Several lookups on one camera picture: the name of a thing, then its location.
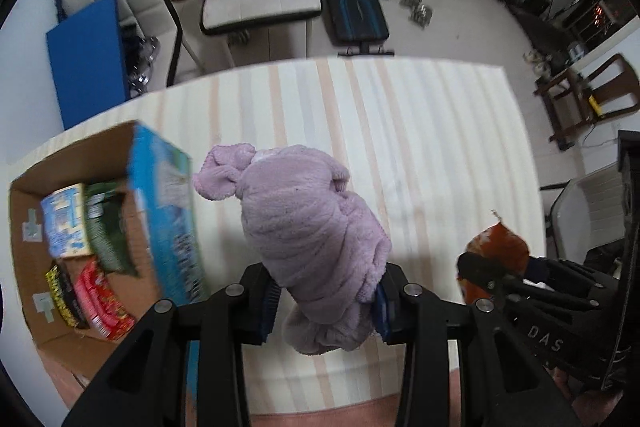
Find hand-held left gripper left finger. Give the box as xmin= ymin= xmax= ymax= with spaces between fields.
xmin=60 ymin=263 xmax=281 ymax=427

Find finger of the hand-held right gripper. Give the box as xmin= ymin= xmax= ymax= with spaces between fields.
xmin=456 ymin=252 xmax=518 ymax=294
xmin=520 ymin=256 xmax=617 ymax=309

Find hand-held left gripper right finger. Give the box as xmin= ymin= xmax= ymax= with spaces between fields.
xmin=372 ymin=263 xmax=583 ymax=427

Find orange snack packet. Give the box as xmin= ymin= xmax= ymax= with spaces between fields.
xmin=456 ymin=210 xmax=531 ymax=305

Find purple plush toy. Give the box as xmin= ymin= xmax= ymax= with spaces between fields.
xmin=192 ymin=144 xmax=392 ymax=356

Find cardboard box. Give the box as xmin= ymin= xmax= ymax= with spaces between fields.
xmin=9 ymin=120 xmax=211 ymax=388

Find red packet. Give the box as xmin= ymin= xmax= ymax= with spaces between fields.
xmin=75 ymin=257 xmax=137 ymax=341

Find green packet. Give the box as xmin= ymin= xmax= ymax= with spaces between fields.
xmin=82 ymin=181 xmax=141 ymax=278

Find black and yellow packet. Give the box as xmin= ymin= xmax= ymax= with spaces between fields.
xmin=45 ymin=263 xmax=91 ymax=330

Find white and blue carton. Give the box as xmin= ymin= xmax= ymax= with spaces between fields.
xmin=40 ymin=184 xmax=96 ymax=259

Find person's right hand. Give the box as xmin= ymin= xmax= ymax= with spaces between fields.
xmin=547 ymin=367 xmax=628 ymax=427

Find grey cushioned chair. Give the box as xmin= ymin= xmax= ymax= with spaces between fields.
xmin=545 ymin=160 xmax=626 ymax=258

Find dark wooden chair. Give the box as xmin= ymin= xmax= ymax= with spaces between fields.
xmin=532 ymin=53 xmax=640 ymax=150

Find pair of light shoes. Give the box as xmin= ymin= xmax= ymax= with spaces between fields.
xmin=524 ymin=50 xmax=552 ymax=76

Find chrome weight plates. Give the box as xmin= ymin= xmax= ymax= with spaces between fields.
xmin=127 ymin=36 xmax=161 ymax=95

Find blue folded mat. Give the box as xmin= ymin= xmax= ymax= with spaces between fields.
xmin=46 ymin=0 xmax=132 ymax=130

